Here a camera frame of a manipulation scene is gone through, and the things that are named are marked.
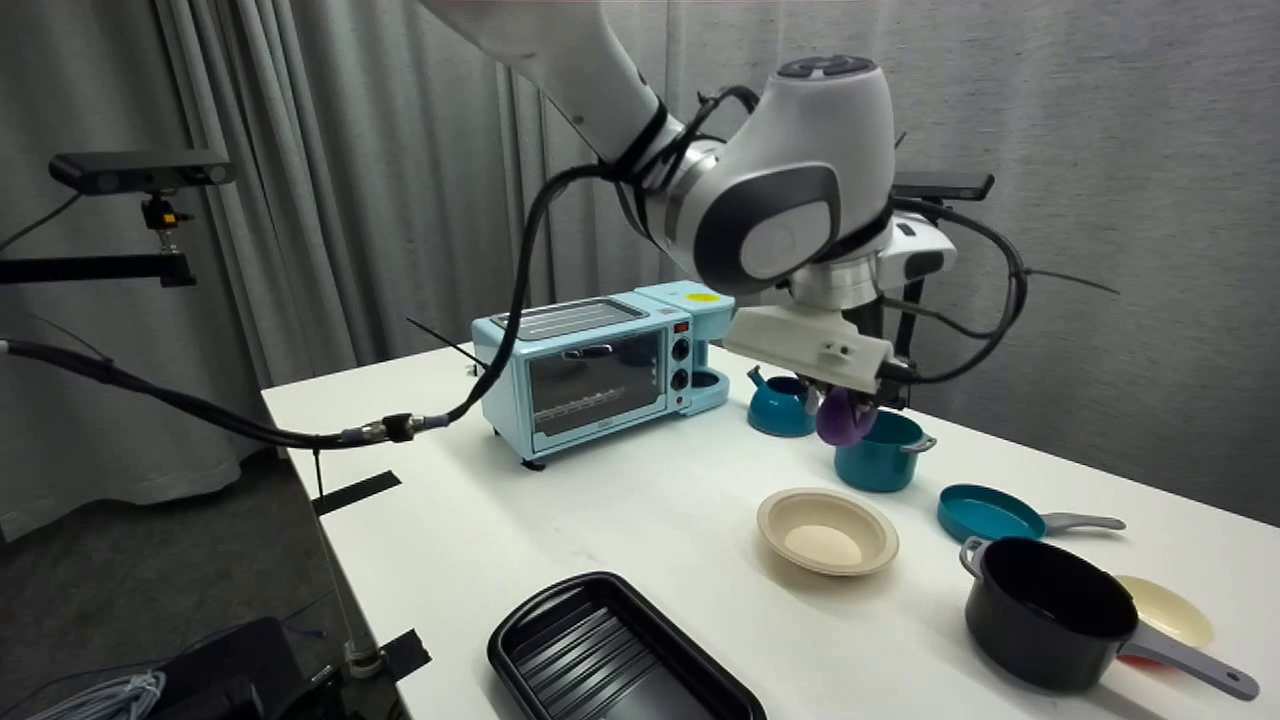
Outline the black looped wrist cable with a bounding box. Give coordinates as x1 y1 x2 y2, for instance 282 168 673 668
870 195 1035 394

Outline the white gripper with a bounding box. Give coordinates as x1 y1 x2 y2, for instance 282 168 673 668
723 300 896 413

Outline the teal toy pot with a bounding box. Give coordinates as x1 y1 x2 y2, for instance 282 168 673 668
830 407 938 496

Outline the small teal toy kettle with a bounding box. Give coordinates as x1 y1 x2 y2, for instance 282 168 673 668
740 366 822 441

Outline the black bar camera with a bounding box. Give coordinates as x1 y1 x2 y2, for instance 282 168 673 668
889 168 998 210

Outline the black camera on stand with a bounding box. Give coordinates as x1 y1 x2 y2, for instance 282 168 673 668
49 149 236 195

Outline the purple toy object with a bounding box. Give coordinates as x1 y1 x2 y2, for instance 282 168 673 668
811 388 884 452

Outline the grey curtain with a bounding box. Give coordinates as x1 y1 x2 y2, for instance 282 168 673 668
0 0 1280 537

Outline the black tape strip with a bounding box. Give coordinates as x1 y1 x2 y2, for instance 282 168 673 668
375 630 435 687
310 469 405 519

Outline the light blue toy toaster oven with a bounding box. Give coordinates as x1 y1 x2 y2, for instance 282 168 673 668
466 275 740 471

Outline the black rectangular baking tray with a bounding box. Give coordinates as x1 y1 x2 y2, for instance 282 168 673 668
483 570 771 720

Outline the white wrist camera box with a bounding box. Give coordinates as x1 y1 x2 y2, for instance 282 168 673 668
875 213 961 290

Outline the black box beside table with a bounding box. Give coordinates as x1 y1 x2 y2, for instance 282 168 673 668
154 612 405 720

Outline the cream bowl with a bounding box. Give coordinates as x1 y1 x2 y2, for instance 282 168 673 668
753 486 902 586

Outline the clear plastic bag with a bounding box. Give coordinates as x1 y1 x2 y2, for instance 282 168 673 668
5 663 170 720

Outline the black pot with grey handle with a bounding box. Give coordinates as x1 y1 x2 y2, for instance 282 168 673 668
956 531 1262 706

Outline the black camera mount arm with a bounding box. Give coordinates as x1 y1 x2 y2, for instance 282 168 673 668
0 192 201 291

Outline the cream flat plate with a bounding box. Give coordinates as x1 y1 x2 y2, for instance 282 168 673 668
1115 574 1221 672

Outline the long black cable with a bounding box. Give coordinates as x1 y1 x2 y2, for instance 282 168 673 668
0 86 764 452

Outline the teal pan with grey handle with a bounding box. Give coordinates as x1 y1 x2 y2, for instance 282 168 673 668
931 480 1131 547

